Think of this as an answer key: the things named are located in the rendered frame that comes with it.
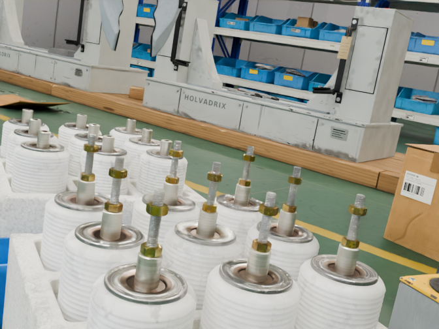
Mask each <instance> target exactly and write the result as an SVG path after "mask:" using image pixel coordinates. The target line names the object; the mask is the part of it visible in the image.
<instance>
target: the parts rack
mask: <svg viewBox="0 0 439 329"><path fill-rule="evenodd" d="M216 1H219V3H218V10H217V14H216V22H215V27H214V35H213V39H212V47H211V49H212V55H213V51H214V43H215V38H217V40H218V42H219V45H220V47H221V50H222V52H223V54H224V56H225V57H227V56H228V57H229V58H233V59H238V58H239V54H240V47H241V44H242V41H243V40H246V41H251V42H260V43H265V44H274V45H279V46H288V47H293V48H302V49H307V50H315V51H320V52H330V53H335V54H338V51H339V48H340V42H330V41H324V40H315V39H305V38H299V37H290V36H284V35H274V34H268V33H259V32H253V31H243V30H238V29H228V28H222V27H218V24H220V22H219V21H218V19H219V18H220V17H221V16H222V15H223V14H224V12H225V11H226V10H227V9H228V8H229V7H230V6H231V5H232V4H233V3H234V2H235V1H236V0H228V2H226V4H225V5H224V6H223V7H222V8H221V9H220V5H221V0H216ZM248 1H249V0H240V1H239V5H238V12H237V14H239V15H242V16H246V12H247V7H248ZM287 1H302V2H311V3H326V4H334V5H349V6H358V7H374V8H390V9H396V10H411V11H420V12H435V13H439V0H359V1H358V0H342V1H341V0H333V1H322V0H287ZM345 1H357V2H345ZM230 2H231V3H230ZM229 3H230V4H229ZM228 4H229V5H228ZM135 23H136V26H135V36H134V42H138V37H139V32H140V27H141V26H145V27H154V25H155V22H154V19H151V18H141V17H136V21H135ZM219 37H220V38H219ZM222 37H223V38H228V39H233V43H232V48H231V56H230V55H229V52H228V50H227V47H226V45H225V43H224V41H223V38H222ZM220 39H221V41H222V44H223V46H222V44H221V41H220ZM223 47H224V48H225V51H226V53H227V56H226V53H225V51H224V49H223ZM404 63H408V64H413V65H422V66H427V67H436V68H439V55H431V54H422V53H417V52H406V57H405V60H404ZM130 64H134V65H140V66H143V67H150V68H153V69H154V68H155V61H147V60H143V59H137V58H133V57H131V62H130ZM218 76H219V78H220V80H221V82H223V83H226V84H225V87H230V88H234V85H237V86H243V87H248V88H252V89H258V90H262V91H268V92H272V93H278V94H282V95H288V96H291V97H297V98H301V99H307V100H311V99H313V98H314V97H315V96H316V95H317V94H313V93H312V92H309V91H305V90H299V89H293V88H289V87H282V86H276V85H274V84H266V83H262V82H255V81H251V80H245V79H241V78H235V77H232V76H226V75H221V74H218ZM391 117H394V118H400V119H407V120H410V121H416V122H420V123H426V124H429V125H435V126H439V115H428V114H421V113H417V112H411V111H407V110H401V109H397V108H395V107H394V108H393V113H392V116H391Z"/></svg>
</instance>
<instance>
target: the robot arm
mask: <svg viewBox="0 0 439 329"><path fill-rule="evenodd" d="M184 1H185V0H157V6H156V8H155V10H154V13H153V17H154V22H155V25H154V30H153V33H152V36H151V39H150V57H155V56H156V55H157V54H158V52H159V51H160V50H161V49H162V47H163V46H164V45H165V43H166V41H167V39H168V38H169V36H170V34H171V31H172V29H173V27H174V24H175V22H176V19H177V17H178V15H179V13H180V10H181V8H182V5H183V4H184ZM99 8H100V13H101V21H102V25H103V31H104V33H105V37H106V39H107V41H108V44H109V46H110V49H111V50H113V51H116V47H117V44H118V39H119V35H120V16H121V14H122V12H123V0H99Z"/></svg>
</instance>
